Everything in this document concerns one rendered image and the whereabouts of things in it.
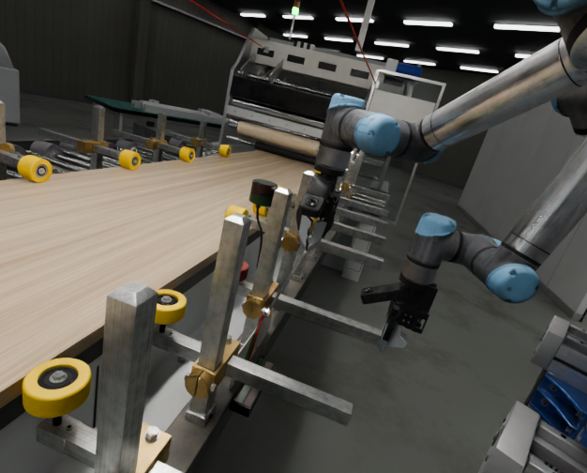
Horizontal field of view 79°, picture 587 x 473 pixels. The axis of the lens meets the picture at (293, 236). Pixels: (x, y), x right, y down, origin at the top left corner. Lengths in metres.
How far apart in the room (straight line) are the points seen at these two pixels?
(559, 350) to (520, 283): 0.32
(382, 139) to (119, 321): 0.52
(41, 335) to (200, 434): 0.34
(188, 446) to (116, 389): 0.36
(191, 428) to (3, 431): 0.30
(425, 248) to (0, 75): 7.03
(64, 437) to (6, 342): 0.17
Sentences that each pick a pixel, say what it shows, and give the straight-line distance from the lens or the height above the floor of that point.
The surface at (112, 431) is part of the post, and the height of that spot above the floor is 0.94.
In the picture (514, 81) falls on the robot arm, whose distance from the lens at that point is 0.68.
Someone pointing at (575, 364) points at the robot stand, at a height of 0.95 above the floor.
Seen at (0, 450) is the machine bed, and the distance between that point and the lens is 0.74.
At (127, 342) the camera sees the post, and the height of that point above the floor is 1.07.
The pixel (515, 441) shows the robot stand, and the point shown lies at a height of 0.99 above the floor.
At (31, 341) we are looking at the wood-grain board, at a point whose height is 0.90.
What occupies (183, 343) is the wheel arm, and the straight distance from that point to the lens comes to 0.80.
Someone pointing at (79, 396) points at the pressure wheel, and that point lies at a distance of 0.61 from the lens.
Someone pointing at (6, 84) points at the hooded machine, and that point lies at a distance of 7.39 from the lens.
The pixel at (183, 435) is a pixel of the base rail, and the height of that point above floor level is 0.70.
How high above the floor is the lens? 1.32
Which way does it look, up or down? 19 degrees down
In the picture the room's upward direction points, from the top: 14 degrees clockwise
